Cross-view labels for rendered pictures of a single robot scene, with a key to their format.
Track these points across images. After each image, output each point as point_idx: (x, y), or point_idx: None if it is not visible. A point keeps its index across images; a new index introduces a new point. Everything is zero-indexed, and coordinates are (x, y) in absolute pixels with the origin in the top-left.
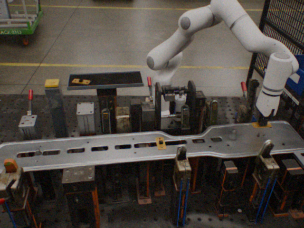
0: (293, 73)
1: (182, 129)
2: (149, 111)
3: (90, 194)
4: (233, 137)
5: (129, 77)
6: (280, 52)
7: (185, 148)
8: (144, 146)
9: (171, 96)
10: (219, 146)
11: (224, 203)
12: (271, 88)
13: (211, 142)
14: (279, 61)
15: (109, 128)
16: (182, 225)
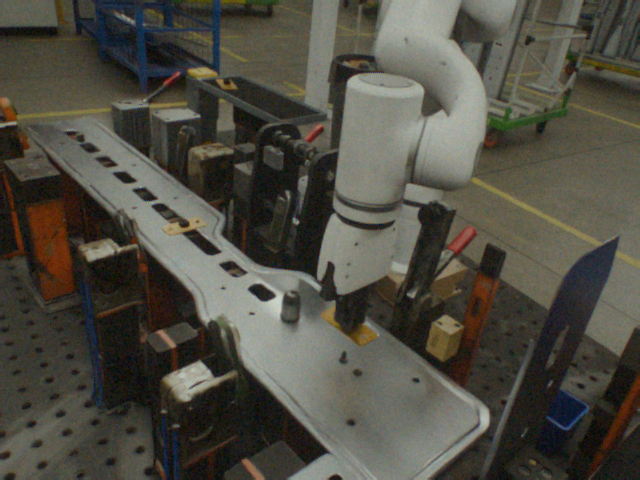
0: (424, 173)
1: (263, 244)
2: (242, 172)
3: (26, 213)
4: (282, 312)
5: (290, 110)
6: (452, 98)
7: (120, 216)
8: (168, 215)
9: (273, 154)
10: (237, 301)
11: (162, 437)
12: (335, 185)
13: (242, 286)
14: (347, 84)
15: (180, 169)
16: (99, 406)
